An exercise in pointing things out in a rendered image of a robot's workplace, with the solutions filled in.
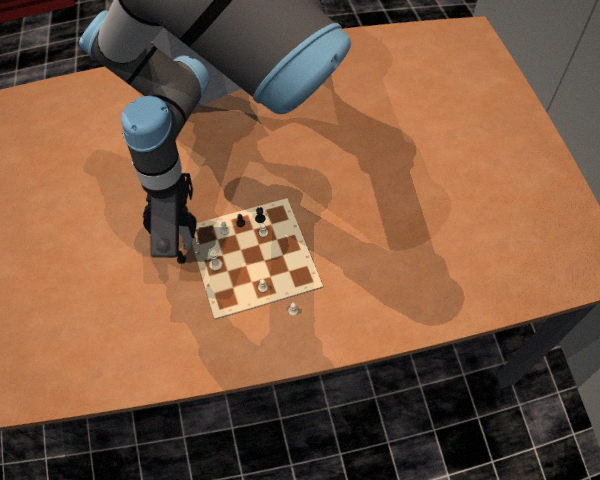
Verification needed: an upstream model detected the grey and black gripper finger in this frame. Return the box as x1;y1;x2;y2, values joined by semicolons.
143;212;151;235
179;211;197;250

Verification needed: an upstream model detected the chessboard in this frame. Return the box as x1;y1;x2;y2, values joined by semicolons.
192;198;323;319

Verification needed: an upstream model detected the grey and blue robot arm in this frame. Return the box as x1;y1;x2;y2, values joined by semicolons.
79;0;351;258

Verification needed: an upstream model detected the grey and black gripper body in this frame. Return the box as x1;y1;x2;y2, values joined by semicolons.
141;173;193;226

